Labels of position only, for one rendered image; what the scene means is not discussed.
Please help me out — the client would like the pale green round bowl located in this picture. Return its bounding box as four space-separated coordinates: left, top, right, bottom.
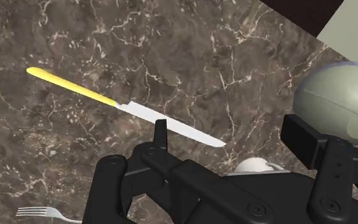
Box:
292 60 358 147

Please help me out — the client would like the white cup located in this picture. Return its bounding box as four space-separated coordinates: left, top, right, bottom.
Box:
234 157 286 174

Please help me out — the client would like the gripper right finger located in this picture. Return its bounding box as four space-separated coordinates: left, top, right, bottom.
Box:
280 113 358 224

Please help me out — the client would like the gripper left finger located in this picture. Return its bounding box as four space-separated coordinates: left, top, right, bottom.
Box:
82 118 274 224

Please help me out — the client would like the silver fork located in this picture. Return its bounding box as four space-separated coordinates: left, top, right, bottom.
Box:
15 206 83 224

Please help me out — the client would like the yellow handled table knife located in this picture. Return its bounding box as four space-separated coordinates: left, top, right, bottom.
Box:
25 66 227 148

